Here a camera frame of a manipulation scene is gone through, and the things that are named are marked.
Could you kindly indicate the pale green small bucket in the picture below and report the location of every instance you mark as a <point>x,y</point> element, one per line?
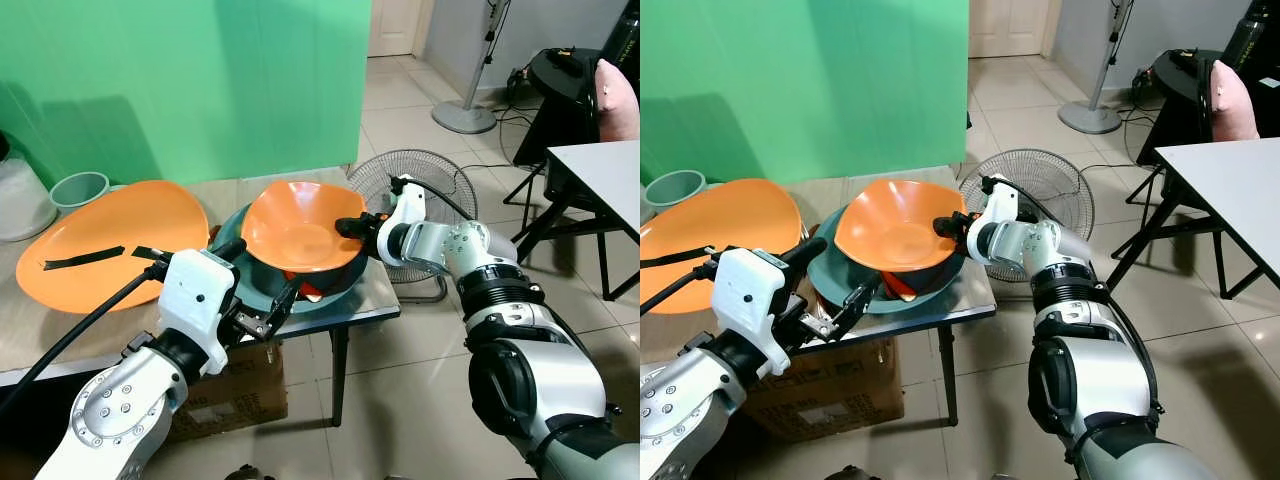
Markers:
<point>675,190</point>
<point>80,192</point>

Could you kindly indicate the cream door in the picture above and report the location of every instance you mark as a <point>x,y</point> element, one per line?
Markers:
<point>395,25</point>
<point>1010,25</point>

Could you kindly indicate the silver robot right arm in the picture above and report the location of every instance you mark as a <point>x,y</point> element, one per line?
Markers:
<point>1090,370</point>
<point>530,370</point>

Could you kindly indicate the black bowl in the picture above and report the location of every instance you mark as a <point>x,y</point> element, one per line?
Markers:
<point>342,272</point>
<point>940,272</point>

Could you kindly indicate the pink cushion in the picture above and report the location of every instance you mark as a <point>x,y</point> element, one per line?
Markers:
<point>1232,105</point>
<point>618,105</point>

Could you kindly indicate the clear plastic container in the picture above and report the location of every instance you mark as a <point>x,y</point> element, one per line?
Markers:
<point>22,200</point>

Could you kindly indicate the black tape strip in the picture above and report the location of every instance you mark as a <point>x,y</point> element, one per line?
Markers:
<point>670,263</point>
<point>85,258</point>

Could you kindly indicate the black chair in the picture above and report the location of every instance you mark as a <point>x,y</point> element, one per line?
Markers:
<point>560,100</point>
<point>1180,100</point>

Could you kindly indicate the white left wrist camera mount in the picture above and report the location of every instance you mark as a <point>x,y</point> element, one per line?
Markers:
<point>755,300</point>
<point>195,300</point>

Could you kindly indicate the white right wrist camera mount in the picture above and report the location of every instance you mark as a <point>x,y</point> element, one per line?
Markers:
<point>408,205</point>
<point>995,205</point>

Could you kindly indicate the orange spoon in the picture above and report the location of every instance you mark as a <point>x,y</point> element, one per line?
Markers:
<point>311,292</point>
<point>902,291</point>

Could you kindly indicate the brown cardboard box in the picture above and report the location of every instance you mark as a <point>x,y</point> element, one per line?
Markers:
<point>235,395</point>
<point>840,395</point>

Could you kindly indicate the teal round plate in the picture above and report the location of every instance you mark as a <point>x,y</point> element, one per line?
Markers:
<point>835,272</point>
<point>248,285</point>

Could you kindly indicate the grey floor fan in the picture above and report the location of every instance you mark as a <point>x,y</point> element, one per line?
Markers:
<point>445,185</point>
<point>1050,180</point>

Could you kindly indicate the white table with black legs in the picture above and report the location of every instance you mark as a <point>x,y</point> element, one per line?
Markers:
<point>605,175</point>
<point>1230,180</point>

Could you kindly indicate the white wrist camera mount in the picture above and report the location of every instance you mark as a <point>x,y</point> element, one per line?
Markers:
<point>195,300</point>
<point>995,205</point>
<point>755,300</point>
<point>408,205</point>

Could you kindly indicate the grey standing fan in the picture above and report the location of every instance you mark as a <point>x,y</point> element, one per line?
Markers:
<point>1090,118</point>
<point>465,118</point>

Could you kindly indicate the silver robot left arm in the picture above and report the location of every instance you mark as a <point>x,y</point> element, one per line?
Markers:
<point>110,420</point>
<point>680,410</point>

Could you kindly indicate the orange bowl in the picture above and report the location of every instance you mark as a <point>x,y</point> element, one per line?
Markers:
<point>300,225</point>
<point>895,225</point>

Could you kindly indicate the large flat orange plate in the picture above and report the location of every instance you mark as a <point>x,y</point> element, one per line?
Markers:
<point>720,220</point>
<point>110,225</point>

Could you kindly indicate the green backdrop screen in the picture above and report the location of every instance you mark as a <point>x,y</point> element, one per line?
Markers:
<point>800,80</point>
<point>180,80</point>

